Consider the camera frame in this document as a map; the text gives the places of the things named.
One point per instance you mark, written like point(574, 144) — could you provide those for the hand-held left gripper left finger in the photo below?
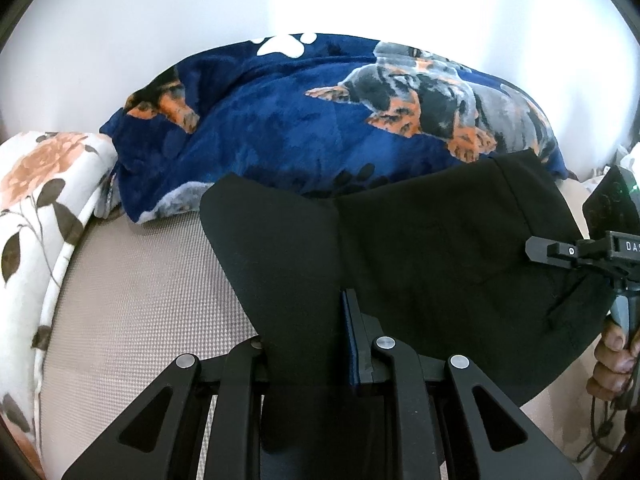
point(245, 365)

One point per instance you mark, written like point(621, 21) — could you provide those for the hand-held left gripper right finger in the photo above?
point(351, 345)

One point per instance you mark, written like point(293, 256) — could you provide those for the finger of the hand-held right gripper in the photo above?
point(550, 251)

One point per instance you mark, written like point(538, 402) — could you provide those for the black pants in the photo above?
point(425, 270)

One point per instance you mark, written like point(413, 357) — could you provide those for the person's right hand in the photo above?
point(610, 365)

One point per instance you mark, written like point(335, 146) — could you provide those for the navy dog print blanket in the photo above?
point(280, 130)

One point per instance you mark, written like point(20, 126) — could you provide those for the white floral blanket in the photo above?
point(35, 220)

